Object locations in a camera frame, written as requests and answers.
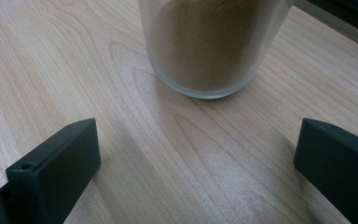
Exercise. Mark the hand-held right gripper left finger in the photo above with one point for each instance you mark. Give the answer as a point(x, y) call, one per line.
point(56, 165)

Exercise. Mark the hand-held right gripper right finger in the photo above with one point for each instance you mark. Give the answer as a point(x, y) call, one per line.
point(338, 161)

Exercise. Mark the glass jar with brown powder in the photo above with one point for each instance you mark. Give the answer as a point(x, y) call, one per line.
point(208, 56)

